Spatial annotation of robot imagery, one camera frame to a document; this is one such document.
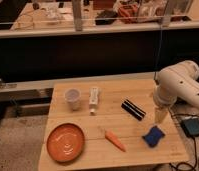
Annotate cream gripper fingers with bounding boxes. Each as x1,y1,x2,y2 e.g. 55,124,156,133
155,108,168,124

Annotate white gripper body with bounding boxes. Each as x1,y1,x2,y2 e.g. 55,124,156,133
153,92,175,108

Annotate white ceramic cup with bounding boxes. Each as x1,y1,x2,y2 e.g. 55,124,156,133
64,89,81,111

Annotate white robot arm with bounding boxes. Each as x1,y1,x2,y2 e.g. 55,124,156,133
153,60,199,124

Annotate orange ceramic bowl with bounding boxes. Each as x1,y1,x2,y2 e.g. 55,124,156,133
46,123,85,162

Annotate blue sponge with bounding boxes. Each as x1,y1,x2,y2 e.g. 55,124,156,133
143,126,165,148

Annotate black rectangular box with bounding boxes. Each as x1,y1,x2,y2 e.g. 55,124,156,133
121,99,146,121

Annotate dark power adapter box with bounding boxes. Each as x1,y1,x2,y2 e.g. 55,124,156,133
180,118,199,137

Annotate wooden table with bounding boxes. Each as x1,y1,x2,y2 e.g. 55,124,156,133
38,79,188,171

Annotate orange toy carrot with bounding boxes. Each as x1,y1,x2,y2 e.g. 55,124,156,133
105,131,126,152

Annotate white tube bottle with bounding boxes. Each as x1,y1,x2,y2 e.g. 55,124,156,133
89,87,99,114

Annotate orange cluttered items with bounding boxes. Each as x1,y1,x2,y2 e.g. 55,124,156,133
118,4,138,23

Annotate black bag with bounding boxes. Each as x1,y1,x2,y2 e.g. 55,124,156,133
95,10,118,25

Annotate black cable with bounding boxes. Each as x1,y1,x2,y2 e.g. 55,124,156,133
168,113,199,171

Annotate metal rail shelf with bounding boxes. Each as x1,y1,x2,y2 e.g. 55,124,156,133
0,0,199,38

